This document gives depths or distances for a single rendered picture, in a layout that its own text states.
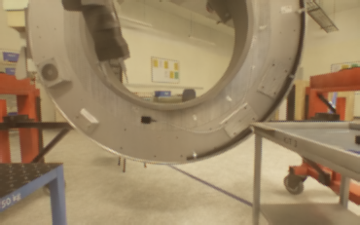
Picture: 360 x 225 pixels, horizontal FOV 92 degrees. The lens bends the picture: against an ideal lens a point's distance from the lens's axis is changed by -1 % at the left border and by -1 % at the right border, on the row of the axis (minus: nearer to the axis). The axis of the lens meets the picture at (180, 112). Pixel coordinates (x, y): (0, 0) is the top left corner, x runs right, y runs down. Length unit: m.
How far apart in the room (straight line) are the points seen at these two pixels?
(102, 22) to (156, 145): 0.65
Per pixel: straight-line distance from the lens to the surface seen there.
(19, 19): 1.38
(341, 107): 1.50
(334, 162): 0.52
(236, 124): 0.95
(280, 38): 1.08
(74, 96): 1.06
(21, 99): 1.77
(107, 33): 0.48
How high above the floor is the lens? 0.80
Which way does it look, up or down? 4 degrees down
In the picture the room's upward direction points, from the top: straight up
